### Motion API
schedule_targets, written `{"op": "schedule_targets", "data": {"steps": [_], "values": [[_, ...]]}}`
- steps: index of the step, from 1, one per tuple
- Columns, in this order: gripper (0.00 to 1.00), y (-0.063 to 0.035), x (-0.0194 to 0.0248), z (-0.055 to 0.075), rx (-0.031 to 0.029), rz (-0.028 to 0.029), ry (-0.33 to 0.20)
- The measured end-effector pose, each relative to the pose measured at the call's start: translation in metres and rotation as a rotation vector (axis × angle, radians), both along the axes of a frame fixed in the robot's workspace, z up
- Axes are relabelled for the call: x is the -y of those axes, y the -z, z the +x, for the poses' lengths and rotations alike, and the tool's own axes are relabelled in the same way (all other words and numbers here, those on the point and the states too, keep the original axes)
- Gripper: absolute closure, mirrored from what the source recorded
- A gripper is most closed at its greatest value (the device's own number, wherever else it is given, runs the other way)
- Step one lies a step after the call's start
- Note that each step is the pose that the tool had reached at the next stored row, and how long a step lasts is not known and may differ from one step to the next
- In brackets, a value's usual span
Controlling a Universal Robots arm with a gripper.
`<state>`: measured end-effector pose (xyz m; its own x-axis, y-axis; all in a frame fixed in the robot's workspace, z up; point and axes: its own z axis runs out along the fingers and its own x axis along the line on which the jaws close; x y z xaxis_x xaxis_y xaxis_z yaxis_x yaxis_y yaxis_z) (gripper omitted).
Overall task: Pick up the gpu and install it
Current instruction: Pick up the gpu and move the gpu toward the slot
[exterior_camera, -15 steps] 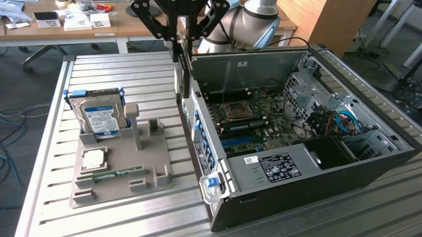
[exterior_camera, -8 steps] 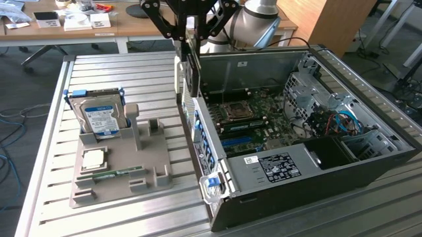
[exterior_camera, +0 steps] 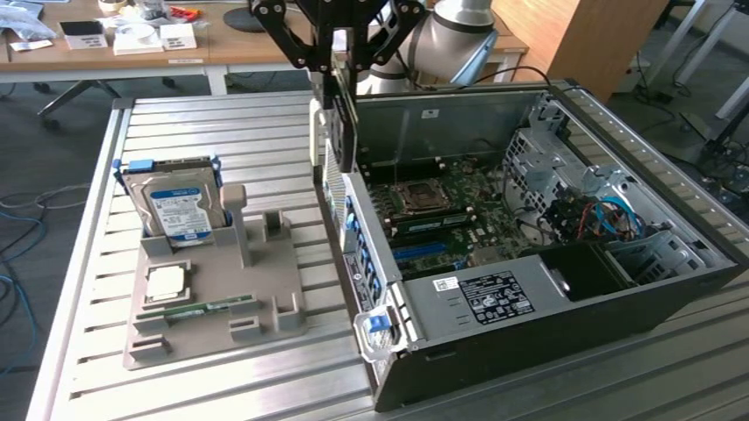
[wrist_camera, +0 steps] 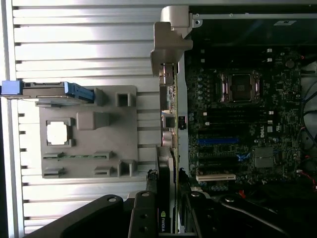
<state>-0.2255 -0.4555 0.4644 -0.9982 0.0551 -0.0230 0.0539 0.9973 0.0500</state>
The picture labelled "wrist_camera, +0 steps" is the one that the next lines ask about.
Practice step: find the CPU socket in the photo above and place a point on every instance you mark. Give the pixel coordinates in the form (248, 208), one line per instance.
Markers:
(240, 86)

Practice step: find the white expansion slot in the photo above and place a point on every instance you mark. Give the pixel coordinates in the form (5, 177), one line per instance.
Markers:
(215, 177)

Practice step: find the green motherboard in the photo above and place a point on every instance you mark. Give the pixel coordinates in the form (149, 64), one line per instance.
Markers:
(284, 111)

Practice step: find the blue expansion slot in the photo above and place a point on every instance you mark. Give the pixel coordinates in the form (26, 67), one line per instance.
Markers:
(218, 141)

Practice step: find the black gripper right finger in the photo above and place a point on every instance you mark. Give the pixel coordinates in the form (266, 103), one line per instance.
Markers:
(203, 218)

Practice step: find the green RAM stick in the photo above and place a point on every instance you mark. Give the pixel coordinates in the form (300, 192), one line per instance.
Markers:
(79, 156)

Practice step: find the grey printed parts rack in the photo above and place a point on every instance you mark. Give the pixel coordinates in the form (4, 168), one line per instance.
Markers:
(104, 138)

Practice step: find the silver CPU chip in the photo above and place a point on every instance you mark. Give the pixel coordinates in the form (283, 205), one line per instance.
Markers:
(57, 134)

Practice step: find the silver chipset heatsink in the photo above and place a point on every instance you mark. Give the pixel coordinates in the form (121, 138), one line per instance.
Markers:
(264, 157)

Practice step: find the black open PC case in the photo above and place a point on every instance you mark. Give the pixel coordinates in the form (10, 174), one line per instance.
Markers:
(247, 32)

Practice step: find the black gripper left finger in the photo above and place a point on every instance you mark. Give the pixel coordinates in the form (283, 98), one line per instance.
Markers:
(143, 218)

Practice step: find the hard disk blue caddy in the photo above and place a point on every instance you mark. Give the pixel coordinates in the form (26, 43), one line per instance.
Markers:
(49, 91)

